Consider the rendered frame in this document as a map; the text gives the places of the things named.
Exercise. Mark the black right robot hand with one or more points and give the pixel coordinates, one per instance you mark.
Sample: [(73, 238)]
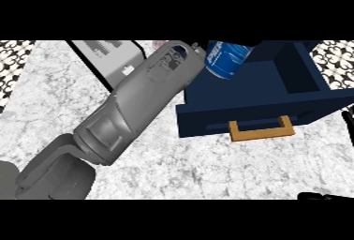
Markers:
[(348, 120)]

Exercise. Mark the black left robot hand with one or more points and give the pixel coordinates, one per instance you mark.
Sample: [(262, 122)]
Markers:
[(252, 43)]

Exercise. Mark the blue can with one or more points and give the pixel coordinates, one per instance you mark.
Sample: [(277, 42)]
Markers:
[(225, 61)]

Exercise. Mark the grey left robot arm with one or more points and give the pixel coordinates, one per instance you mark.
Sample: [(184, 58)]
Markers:
[(137, 93)]

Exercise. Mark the navy blue drawer box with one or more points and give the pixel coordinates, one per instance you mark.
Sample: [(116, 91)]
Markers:
[(258, 84)]

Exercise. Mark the navy blue drawer front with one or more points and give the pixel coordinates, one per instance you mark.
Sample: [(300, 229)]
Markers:
[(258, 112)]

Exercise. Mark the pale grey appliance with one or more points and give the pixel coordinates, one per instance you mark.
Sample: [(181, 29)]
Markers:
[(112, 61)]

